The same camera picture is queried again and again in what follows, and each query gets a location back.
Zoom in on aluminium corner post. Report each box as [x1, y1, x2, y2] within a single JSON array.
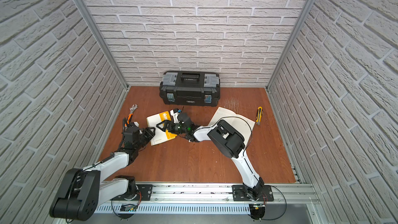
[[265, 0, 316, 91], [73, 0, 129, 91]]

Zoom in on left aluminium corner post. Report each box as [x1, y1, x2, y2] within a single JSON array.
[[73, 0, 129, 91]]

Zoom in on yellow utility knife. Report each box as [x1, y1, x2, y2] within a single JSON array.
[[256, 106, 263, 125]]

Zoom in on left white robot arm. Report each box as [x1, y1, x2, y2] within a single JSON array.
[[49, 122, 155, 222]]

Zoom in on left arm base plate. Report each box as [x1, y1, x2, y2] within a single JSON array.
[[113, 184, 153, 201]]

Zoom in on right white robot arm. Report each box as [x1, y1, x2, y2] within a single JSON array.
[[156, 107, 264, 201]]

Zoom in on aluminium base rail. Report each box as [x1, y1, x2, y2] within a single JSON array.
[[95, 182, 320, 215]]

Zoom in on black plastic toolbox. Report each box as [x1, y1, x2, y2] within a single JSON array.
[[159, 71, 221, 107]]

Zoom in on right aluminium corner post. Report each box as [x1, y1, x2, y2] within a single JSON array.
[[265, 0, 316, 91]]

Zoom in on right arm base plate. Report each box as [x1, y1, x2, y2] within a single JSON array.
[[232, 185, 274, 202]]

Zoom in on orange handled adjustable wrench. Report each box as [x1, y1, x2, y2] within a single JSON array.
[[123, 104, 138, 130]]

